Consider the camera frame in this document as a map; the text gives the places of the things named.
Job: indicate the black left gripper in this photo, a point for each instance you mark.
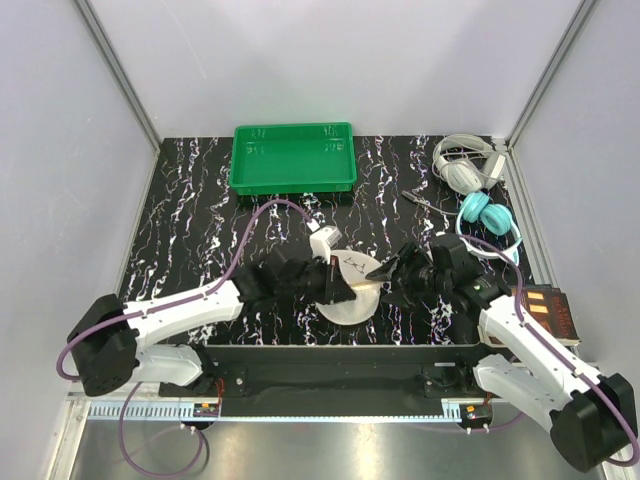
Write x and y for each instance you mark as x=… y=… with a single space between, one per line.
x=338 y=290

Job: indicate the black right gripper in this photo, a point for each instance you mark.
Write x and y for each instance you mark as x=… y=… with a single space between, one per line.
x=406 y=255

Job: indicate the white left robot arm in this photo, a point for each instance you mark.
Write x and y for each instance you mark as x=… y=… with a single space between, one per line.
x=114 y=344

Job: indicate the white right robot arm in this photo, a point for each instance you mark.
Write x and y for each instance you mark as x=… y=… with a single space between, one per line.
x=590 y=417

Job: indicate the teal cat ear headphones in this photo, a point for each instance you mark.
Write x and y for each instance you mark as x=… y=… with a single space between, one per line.
x=496 y=218

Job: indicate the white grey headphones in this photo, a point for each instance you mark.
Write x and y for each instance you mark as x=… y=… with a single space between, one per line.
x=467 y=163

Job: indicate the green plastic tray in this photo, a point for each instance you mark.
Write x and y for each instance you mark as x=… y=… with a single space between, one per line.
x=293 y=159

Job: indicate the dark orange book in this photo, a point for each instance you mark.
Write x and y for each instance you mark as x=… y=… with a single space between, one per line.
x=549 y=307

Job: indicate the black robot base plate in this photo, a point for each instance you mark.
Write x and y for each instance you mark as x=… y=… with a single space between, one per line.
x=343 y=382

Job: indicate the right aluminium frame post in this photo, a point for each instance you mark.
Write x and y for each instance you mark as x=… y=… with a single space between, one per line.
x=570 y=36

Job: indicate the aluminium frame post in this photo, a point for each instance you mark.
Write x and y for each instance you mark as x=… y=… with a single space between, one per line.
x=570 y=36
x=98 y=33

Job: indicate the left aluminium frame post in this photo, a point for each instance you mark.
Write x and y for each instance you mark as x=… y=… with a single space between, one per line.
x=98 y=33

